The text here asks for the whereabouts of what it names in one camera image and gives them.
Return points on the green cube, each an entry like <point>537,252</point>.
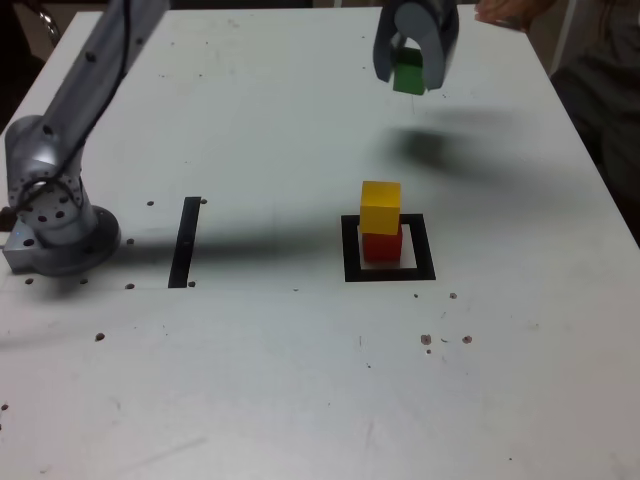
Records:
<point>409,77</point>

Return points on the yellow cube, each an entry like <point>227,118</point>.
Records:
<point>380,207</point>

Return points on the person's hand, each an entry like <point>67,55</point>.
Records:
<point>507,12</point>

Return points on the person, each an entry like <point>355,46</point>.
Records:
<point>600,110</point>

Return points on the black tape square outline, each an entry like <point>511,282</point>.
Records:
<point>350,250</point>

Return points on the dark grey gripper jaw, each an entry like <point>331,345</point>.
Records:
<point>382,45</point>

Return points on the black tape strip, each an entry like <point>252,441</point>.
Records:
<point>184,240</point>

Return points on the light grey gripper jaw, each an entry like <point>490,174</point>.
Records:
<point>440,35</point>

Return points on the red cube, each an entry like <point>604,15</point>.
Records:
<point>382,247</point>

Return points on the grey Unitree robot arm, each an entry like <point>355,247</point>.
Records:
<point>55,150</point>

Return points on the metal chair frame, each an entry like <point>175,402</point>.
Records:
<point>51,24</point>

